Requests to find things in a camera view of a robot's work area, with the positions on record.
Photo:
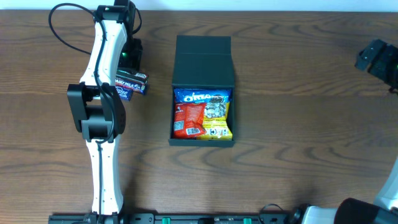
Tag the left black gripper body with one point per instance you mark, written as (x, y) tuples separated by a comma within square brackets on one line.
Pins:
[(131, 55)]

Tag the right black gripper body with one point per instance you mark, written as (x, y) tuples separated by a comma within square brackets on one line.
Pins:
[(374, 55)]

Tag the green chocolate bar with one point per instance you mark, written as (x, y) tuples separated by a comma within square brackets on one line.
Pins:
[(132, 75)]

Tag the Dairy Milk chocolate bar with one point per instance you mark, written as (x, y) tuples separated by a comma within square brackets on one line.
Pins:
[(137, 85)]

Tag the blue Eclipse mints box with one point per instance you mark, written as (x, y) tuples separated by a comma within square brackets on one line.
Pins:
[(124, 93)]

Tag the blue wafer snack bar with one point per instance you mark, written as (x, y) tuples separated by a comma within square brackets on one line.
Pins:
[(184, 95)]

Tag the red candy bag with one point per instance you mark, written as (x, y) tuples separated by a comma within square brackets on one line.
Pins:
[(188, 120)]

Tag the dark green box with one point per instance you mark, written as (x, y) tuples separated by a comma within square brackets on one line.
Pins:
[(205, 62)]

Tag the yellow Hacks candy bag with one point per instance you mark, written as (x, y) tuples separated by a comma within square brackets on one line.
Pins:
[(214, 122)]

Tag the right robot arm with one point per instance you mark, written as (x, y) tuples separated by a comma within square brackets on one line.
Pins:
[(350, 211)]

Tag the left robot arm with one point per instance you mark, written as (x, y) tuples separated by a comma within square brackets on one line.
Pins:
[(97, 109)]

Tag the black mounting rail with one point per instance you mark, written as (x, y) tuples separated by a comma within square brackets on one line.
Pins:
[(150, 218)]

